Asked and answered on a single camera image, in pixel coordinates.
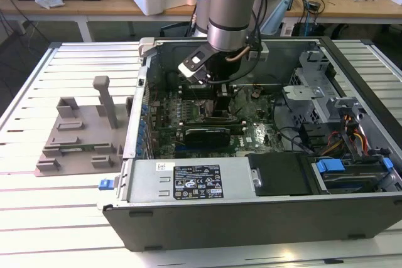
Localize black plastic shroud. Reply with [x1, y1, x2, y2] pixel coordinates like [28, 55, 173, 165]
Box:
[244, 153, 317, 196]

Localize silver power supply unit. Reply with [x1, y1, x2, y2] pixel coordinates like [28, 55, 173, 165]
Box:
[127, 156, 263, 203]

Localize grey parts rack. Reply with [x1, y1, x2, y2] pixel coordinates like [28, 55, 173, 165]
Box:
[33, 75, 134, 178]

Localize yellow red power wires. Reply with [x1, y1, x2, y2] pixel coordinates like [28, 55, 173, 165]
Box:
[344, 114, 369, 156]

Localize open black PC case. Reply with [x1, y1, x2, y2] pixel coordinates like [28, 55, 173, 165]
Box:
[102, 36, 402, 252]

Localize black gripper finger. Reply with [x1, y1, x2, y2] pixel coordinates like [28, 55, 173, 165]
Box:
[214, 84, 233, 118]

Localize grey case latch handle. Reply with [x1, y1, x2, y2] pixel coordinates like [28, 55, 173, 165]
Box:
[138, 37, 156, 58]

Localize crumpled white paper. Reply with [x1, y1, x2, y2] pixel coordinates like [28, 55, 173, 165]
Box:
[34, 0, 66, 10]

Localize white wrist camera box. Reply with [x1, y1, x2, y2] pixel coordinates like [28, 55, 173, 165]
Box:
[177, 46, 212, 85]

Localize green RAM stick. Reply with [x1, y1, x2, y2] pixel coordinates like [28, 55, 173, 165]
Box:
[58, 144, 97, 153]

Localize hard disk in blue carrier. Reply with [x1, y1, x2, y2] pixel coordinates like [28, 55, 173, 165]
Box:
[310, 156, 396, 194]

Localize black RAM slot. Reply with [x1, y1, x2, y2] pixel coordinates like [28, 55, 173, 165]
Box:
[183, 121, 245, 127]
[183, 118, 245, 124]
[183, 124, 246, 130]
[182, 94, 236, 99]
[182, 87, 236, 92]
[182, 90, 236, 95]
[182, 84, 236, 89]

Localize black camera cable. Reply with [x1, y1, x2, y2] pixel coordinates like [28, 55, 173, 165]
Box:
[205, 0, 268, 86]

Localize black graphics card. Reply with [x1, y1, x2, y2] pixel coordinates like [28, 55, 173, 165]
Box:
[183, 127, 232, 149]

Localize green motherboard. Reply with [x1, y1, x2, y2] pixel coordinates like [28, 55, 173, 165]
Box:
[147, 87, 285, 159]

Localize metal drive cage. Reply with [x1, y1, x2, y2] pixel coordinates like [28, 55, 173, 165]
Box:
[281, 50, 362, 131]

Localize black cable in case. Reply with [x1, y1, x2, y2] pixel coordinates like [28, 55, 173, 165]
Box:
[271, 92, 312, 156]

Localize CPU socket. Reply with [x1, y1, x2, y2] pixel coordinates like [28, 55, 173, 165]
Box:
[195, 99, 239, 124]

